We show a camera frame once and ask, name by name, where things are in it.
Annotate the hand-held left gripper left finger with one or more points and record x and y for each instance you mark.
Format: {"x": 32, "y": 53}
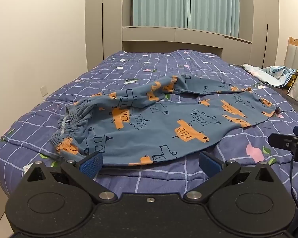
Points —
{"x": 90, "y": 164}

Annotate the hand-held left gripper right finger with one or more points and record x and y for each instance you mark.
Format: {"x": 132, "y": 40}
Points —
{"x": 209, "y": 164}

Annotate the blue pants with orange print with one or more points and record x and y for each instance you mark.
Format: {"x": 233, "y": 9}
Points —
{"x": 164, "y": 119}

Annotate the light blue blanket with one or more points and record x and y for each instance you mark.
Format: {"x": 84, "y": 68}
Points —
{"x": 270, "y": 73}

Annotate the wooden padded headboard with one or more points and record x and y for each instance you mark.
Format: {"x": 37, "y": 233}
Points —
{"x": 296, "y": 53}

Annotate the purple checked quilt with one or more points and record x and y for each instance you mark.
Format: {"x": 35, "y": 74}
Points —
{"x": 151, "y": 59}

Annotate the beige window drawer unit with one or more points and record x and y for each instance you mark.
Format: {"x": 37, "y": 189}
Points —
{"x": 173, "y": 36}

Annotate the white wall socket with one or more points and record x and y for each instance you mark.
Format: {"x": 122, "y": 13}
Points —
{"x": 43, "y": 90}

